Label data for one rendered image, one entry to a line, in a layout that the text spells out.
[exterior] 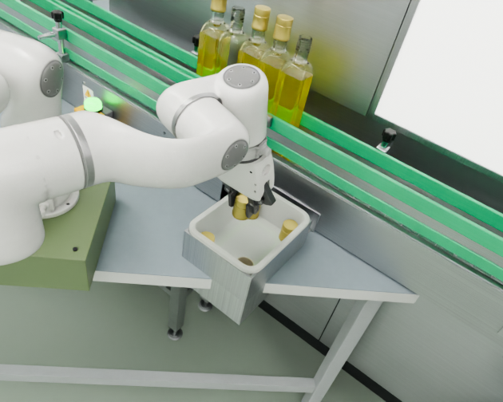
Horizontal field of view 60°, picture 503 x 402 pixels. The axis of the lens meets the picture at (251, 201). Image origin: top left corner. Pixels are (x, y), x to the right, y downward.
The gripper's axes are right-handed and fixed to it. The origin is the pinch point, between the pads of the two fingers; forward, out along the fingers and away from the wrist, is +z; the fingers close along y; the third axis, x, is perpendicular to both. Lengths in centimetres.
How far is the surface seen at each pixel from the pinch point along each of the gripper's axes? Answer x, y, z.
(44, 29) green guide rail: -14, 80, 3
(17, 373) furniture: 51, 41, 61
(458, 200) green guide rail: -29.2, -32.1, 4.8
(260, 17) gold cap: -30.8, 19.4, -15.1
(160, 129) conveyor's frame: -9.8, 33.1, 9.0
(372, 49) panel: -42.8, -1.6, -9.9
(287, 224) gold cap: -8.4, -5.4, 13.3
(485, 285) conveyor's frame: -18.0, -43.9, 10.2
